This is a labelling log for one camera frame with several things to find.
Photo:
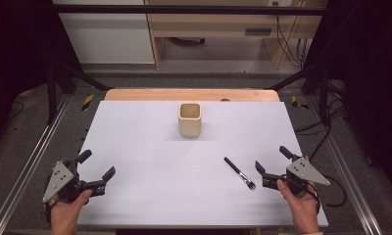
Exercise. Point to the black frame stand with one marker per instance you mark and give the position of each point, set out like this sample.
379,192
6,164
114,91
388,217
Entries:
52,98
323,94

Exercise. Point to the person's right hand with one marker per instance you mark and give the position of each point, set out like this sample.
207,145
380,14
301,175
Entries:
303,209

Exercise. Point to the aluminium floor rail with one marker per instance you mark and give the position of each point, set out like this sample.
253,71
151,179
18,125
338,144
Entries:
27,168
347,169

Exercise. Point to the black horizontal frame bar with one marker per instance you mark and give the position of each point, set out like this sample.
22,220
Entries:
184,9

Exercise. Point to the black curtain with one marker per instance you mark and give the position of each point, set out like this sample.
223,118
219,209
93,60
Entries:
370,65
17,42

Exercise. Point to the beige square ceramic cup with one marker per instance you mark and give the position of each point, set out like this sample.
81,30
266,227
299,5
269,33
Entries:
189,125

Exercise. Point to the white table cover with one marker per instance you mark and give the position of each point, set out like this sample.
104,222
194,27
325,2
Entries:
184,182

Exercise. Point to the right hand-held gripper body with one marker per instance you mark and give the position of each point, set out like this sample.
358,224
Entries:
303,171

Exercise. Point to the wooden table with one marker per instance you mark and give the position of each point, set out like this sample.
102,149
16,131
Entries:
151,95

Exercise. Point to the person's left hand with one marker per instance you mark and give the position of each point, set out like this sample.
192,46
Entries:
66,213

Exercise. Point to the dark grey under-desk tray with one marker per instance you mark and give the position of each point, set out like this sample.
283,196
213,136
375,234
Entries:
258,31

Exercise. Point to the white cabinet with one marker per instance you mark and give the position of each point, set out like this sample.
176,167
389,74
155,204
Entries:
106,36

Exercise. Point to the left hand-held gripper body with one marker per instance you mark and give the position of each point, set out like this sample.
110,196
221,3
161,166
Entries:
58,181

